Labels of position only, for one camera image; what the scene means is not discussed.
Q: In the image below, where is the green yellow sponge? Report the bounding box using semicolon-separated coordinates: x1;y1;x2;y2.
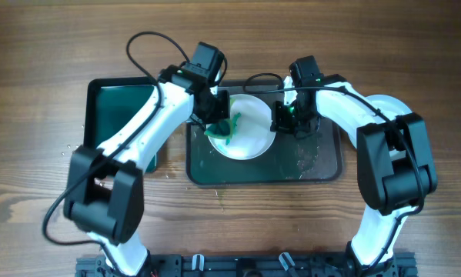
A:
204;112;241;140

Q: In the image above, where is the white plate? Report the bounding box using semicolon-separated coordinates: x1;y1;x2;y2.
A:
342;95;412;148
207;94;276;160

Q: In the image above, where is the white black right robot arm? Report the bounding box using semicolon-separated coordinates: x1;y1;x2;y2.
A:
277;75;438;276

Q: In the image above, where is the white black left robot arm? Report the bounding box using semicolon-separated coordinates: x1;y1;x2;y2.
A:
63;65;230;276

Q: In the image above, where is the dark grey serving tray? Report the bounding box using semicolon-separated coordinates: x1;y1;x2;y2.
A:
185;78;345;186

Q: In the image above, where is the black water tub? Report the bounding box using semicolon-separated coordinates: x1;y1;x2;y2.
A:
82;76;160;174

